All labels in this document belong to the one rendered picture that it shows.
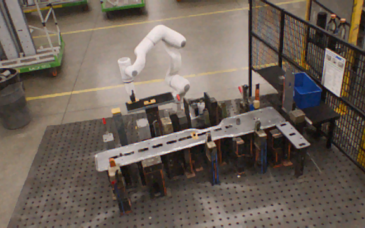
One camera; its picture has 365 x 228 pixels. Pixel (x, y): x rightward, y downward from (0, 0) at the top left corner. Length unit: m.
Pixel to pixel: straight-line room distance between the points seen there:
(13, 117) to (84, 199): 2.61
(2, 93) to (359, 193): 4.03
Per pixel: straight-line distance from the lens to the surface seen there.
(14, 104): 4.96
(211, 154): 2.32
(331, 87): 2.67
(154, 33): 2.49
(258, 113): 2.66
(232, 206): 2.38
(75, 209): 2.61
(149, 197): 2.50
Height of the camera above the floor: 2.51
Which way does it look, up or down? 34 degrees down
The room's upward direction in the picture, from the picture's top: 7 degrees counter-clockwise
